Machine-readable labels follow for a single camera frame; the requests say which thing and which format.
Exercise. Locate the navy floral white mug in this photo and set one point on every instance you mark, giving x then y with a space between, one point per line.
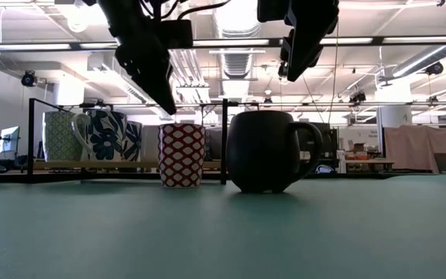
134 139
107 135

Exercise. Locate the red white lattice mug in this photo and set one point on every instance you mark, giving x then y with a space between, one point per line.
182 155

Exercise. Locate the round black mug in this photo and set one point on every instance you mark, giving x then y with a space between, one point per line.
261 151

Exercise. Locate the green lattice patterned mug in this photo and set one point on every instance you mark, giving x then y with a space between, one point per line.
58 135

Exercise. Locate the black computer monitor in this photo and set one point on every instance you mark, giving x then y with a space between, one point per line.
329 139

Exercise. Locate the wooden top metal workbench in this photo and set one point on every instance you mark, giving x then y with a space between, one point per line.
370 162

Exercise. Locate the pink hanging cloth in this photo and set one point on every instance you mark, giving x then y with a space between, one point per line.
416 147

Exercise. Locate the white computer monitor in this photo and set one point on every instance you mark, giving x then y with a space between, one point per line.
9 139

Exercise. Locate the black overhead camera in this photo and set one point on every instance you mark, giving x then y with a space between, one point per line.
283 70

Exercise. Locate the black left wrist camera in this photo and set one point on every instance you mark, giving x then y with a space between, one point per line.
176 34

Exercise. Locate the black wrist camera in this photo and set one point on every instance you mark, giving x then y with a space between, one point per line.
176 34
273 11

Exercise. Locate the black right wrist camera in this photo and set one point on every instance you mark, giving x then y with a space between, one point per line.
273 11

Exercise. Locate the silver ceiling air duct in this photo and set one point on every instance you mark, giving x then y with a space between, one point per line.
238 62
420 62

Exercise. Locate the black frame beam with lights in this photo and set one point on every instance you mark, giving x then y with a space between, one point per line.
378 40

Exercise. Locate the black metal table frame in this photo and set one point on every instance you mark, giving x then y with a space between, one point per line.
14 177

